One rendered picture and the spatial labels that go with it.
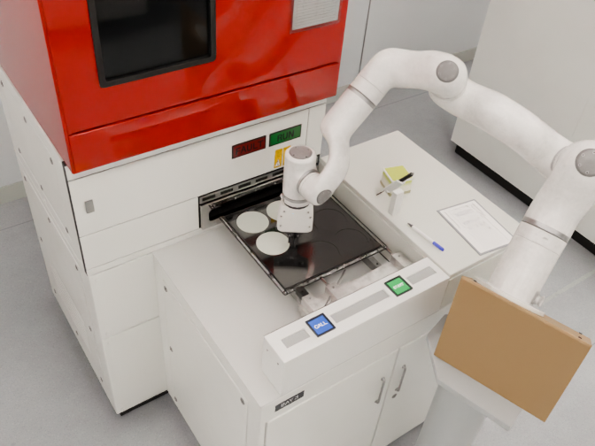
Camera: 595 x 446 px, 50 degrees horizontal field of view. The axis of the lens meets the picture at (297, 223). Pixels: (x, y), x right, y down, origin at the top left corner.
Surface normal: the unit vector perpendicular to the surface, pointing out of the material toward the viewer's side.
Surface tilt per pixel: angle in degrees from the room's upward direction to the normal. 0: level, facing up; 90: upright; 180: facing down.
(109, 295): 90
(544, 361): 90
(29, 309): 0
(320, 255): 0
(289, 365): 90
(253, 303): 0
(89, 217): 90
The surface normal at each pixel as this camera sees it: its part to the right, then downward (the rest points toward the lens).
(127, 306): 0.56, 0.59
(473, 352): -0.61, 0.50
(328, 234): 0.07, -0.74
